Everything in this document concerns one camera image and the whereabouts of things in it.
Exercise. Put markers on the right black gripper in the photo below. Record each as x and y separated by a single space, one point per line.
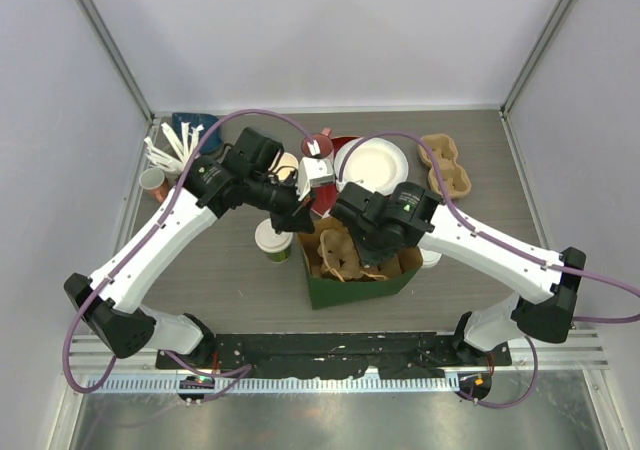
372 258

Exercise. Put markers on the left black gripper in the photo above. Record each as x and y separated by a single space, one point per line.
296 218

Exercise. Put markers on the green brown paper bag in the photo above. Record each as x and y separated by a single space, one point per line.
325 293

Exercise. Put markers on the green paper cups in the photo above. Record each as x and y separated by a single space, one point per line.
286 166

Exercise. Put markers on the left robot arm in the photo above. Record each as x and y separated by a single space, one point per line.
111 297

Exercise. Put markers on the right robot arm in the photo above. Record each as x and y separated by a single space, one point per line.
544 282

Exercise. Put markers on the red round tray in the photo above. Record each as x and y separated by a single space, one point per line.
327 195

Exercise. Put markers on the pink floral mug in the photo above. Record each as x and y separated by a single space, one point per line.
319 145

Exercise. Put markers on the white paper plate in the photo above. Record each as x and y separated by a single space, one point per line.
377 165

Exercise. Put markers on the brown cardboard cup carrier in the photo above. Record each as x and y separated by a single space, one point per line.
454 176

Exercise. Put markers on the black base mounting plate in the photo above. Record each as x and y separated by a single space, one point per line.
396 355

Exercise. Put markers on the white plastic cutlery bundle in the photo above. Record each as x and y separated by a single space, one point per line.
177 150

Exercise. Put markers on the small pink paper cup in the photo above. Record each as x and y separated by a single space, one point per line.
154 181

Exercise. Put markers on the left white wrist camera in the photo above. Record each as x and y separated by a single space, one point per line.
313 173

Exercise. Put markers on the white slotted cable duct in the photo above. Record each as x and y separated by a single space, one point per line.
180 382

